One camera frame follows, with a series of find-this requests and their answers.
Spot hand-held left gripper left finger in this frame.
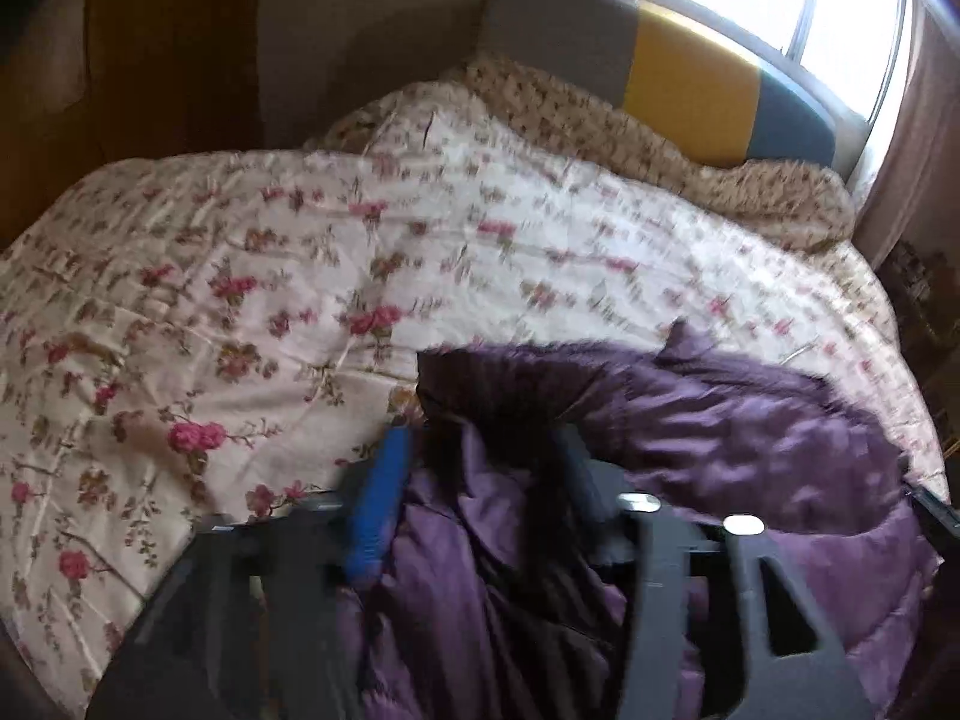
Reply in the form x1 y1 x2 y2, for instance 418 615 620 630
85 426 415 720

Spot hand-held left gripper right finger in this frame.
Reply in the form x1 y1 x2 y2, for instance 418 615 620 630
551 426 875 720

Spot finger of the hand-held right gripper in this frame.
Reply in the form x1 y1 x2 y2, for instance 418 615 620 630
906 483 960 542

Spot purple puffer jacket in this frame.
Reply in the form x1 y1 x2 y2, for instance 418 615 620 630
336 319 943 720

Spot cluttered wooden desk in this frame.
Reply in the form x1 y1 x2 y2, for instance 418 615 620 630
885 236 960 365

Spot floral quilt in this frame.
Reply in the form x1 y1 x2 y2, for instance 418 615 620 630
0 79 947 720

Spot patterned curtain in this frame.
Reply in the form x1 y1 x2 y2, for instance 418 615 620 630
853 4 960 271

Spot grey yellow teal headboard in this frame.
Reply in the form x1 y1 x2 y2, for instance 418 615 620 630
478 0 838 167

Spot wooden wardrobe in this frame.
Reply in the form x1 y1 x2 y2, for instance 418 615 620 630
0 0 265 250

